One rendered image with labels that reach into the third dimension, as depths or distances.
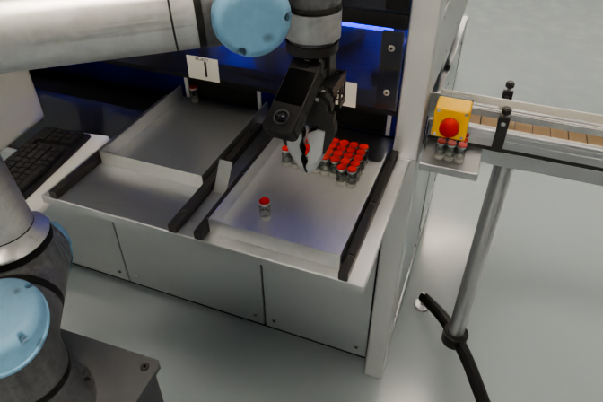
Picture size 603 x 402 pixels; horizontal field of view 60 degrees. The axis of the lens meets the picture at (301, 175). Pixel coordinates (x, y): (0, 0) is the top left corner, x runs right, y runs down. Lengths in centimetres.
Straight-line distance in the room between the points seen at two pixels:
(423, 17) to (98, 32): 69
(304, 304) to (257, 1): 130
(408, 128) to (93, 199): 69
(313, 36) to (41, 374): 58
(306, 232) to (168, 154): 41
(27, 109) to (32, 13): 109
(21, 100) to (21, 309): 89
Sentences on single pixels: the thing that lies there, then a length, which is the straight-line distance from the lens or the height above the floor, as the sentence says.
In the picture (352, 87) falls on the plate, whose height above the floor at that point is 104.
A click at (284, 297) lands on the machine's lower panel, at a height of 27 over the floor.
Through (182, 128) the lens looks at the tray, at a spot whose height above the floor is 88.
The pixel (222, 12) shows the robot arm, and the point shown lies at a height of 140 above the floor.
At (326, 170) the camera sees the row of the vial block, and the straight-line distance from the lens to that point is 113.
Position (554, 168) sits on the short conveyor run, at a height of 87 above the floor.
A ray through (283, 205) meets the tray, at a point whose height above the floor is 88.
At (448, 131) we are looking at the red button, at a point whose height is 100.
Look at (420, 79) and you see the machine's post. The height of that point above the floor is 108.
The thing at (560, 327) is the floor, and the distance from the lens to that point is 217.
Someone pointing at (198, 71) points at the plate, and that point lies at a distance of 131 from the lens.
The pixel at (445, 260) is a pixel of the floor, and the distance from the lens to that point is 225.
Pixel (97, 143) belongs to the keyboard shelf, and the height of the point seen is 80.
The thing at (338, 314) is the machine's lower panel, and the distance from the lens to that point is 166.
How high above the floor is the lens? 156
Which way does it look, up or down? 37 degrees down
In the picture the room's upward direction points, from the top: straight up
